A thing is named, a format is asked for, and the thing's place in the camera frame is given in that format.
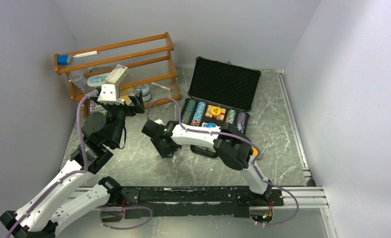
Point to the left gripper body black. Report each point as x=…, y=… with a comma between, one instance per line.
x=131, y=109

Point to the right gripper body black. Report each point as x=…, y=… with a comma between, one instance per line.
x=162, y=149

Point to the yellow big blind button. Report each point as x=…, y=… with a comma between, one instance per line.
x=216, y=111

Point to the black poker set case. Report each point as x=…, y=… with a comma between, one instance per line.
x=224, y=85

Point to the blue small blind button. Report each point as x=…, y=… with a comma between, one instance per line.
x=211, y=125

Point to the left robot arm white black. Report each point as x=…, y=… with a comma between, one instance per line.
x=51, y=210

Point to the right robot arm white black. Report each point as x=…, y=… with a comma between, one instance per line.
x=234, y=149

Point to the marker pen set pack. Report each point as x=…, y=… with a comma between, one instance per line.
x=94, y=107

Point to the cleaning gel jar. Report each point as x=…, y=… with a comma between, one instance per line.
x=146, y=94

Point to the yellow notepad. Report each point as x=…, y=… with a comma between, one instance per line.
x=124, y=95

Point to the white pink pen lower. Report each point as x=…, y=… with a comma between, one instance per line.
x=161, y=86

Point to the white green carton box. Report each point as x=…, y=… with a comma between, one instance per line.
x=117, y=75

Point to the green chip stack row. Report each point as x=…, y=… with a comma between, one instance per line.
x=187, y=116

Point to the orange wooden shelf rack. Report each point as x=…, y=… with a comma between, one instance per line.
x=129, y=64

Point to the light blue red chip row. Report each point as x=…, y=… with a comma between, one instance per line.
x=199, y=112

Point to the oval light blue dish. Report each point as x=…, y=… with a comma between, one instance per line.
x=97, y=80

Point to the red playing card deck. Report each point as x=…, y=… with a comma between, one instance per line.
x=209, y=114

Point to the clear plastic bottle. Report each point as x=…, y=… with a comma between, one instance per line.
x=78, y=79

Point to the white red pen top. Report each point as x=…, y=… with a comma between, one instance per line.
x=86, y=54

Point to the green orange chip row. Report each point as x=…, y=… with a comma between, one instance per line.
x=230, y=116

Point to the blue white eraser block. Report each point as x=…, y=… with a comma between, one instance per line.
x=65, y=59

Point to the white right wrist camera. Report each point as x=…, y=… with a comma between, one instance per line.
x=159, y=121

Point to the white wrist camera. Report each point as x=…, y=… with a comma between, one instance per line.
x=159, y=121
x=110, y=94

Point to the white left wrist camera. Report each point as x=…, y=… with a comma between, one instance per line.
x=110, y=94

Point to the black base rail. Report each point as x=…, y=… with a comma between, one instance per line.
x=191, y=201

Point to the aluminium frame rail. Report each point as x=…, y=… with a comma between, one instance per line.
x=309, y=196

